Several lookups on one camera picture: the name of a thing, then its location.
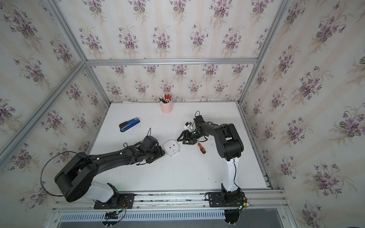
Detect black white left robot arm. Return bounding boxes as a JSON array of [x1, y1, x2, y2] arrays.
[[55, 144, 165, 203]]

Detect white square alarm clock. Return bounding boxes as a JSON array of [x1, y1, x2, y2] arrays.
[[163, 139, 180, 156]]

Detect pink pen cup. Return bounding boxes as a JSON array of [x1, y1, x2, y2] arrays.
[[160, 101, 173, 114]]

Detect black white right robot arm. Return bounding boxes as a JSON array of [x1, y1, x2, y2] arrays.
[[177, 121, 244, 203]]

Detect blue black stapler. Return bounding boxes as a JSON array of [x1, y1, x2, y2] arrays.
[[119, 117, 140, 132]]

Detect white ventilation grille strip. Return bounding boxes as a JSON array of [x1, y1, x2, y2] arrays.
[[60, 210, 225, 223]]

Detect aluminium front rail frame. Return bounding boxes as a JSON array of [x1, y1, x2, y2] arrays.
[[51, 189, 289, 213]]

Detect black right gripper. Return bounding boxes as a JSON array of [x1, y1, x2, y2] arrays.
[[176, 130, 202, 144]]

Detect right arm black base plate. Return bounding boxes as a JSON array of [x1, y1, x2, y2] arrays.
[[204, 189, 249, 209]]

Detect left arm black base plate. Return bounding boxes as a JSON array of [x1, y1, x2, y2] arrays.
[[94, 193, 135, 210]]

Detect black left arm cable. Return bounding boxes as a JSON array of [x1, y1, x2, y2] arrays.
[[39, 150, 83, 197]]

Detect red and black pens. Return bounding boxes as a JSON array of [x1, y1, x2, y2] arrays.
[[159, 94, 172, 104]]

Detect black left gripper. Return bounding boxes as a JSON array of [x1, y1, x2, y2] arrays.
[[144, 145, 167, 165]]

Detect orange handled screwdriver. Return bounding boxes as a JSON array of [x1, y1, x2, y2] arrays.
[[198, 143, 206, 154]]

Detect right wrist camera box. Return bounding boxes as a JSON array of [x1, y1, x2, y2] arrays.
[[184, 115, 205, 131]]

